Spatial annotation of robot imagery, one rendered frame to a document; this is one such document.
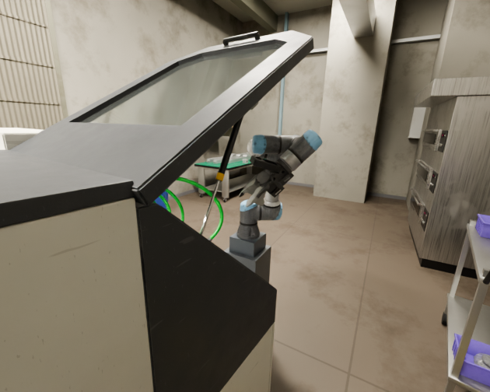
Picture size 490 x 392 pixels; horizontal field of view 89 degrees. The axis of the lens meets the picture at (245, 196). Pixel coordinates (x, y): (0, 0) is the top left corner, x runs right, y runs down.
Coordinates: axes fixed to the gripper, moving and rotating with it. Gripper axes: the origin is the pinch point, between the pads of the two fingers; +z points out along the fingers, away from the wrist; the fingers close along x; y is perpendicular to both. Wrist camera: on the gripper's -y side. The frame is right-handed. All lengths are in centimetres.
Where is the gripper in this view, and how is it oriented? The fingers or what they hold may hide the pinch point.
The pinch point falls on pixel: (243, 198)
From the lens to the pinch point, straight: 94.5
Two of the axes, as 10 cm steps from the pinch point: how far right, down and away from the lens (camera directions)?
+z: -7.2, 6.8, 1.1
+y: 6.2, 5.6, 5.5
